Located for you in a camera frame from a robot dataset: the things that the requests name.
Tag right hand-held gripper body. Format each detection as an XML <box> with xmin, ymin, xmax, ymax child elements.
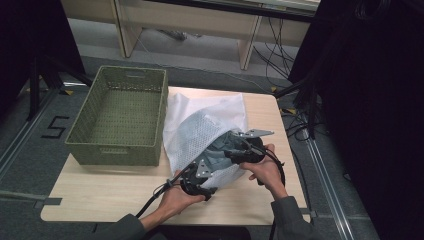
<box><xmin>231</xmin><ymin>128</ymin><xmax>275</xmax><ymax>165</ymax></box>

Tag light wooden desk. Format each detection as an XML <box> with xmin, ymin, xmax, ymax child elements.
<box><xmin>61</xmin><ymin>0</ymin><xmax>322</xmax><ymax>71</ymax></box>

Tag black floor cables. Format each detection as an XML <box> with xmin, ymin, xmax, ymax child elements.
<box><xmin>252</xmin><ymin>16</ymin><xmax>298</xmax><ymax>88</ymax></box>

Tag white mesh laundry bag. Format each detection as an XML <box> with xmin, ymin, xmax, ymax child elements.
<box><xmin>162</xmin><ymin>92</ymin><xmax>249</xmax><ymax>190</ymax></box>

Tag person's left hand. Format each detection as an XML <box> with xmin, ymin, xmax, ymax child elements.
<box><xmin>156</xmin><ymin>169</ymin><xmax>207</xmax><ymax>219</ymax></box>

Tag green woven basket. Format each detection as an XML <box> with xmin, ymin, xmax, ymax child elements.
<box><xmin>64</xmin><ymin>65</ymin><xmax>169</xmax><ymax>167</ymax></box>

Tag blue denim jeans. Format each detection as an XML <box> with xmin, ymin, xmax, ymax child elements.
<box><xmin>199</xmin><ymin>130</ymin><xmax>248</xmax><ymax>172</ymax></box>

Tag black metal stand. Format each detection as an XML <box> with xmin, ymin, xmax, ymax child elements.
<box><xmin>273</xmin><ymin>71</ymin><xmax>323</xmax><ymax>141</ymax></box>
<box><xmin>25</xmin><ymin>54</ymin><xmax>95</xmax><ymax>122</ymax></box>

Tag dark curtain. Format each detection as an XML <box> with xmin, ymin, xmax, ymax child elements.
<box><xmin>0</xmin><ymin>0</ymin><xmax>86</xmax><ymax>116</ymax></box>
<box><xmin>288</xmin><ymin>0</ymin><xmax>424</xmax><ymax>240</ymax></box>

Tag person's right hand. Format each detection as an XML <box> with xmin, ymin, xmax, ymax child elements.
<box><xmin>239</xmin><ymin>143</ymin><xmax>289</xmax><ymax>200</ymax></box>

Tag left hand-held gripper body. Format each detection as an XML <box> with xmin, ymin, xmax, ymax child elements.
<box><xmin>179</xmin><ymin>158</ymin><xmax>214</xmax><ymax>198</ymax></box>

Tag grey power strip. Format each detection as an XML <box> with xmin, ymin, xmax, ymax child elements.
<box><xmin>158</xmin><ymin>29</ymin><xmax>203</xmax><ymax>42</ymax></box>

